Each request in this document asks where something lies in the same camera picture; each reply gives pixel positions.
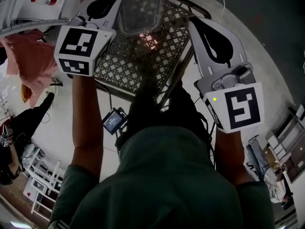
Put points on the white frame rack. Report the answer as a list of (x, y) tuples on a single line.
[(40, 180)]

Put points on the white appliance with red buttons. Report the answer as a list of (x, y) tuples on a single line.
[(35, 1)]

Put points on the person's left forearm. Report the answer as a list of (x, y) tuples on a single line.
[(87, 118)]

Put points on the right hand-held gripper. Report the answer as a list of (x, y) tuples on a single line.
[(243, 107)]

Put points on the black lattice metal basket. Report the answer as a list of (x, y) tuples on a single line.
[(133, 63)]

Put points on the pink cloth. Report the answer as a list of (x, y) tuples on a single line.
[(31, 58)]

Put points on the small black screen device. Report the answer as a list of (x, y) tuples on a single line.
[(114, 122)]

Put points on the clear plastic food container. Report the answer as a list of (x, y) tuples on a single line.
[(140, 11)]

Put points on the white shelving unit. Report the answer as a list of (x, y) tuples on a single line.
[(286, 137)]

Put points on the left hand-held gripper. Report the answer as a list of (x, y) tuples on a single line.
[(76, 44)]

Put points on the yellow cloth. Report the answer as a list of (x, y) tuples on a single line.
[(25, 93)]

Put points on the grey metal rail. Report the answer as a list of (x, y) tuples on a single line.
[(31, 25)]

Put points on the person's right forearm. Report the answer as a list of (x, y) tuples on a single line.
[(230, 156)]

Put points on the person's black trousers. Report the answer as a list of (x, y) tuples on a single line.
[(155, 113)]

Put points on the person's green shirt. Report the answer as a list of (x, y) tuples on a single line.
[(155, 182)]

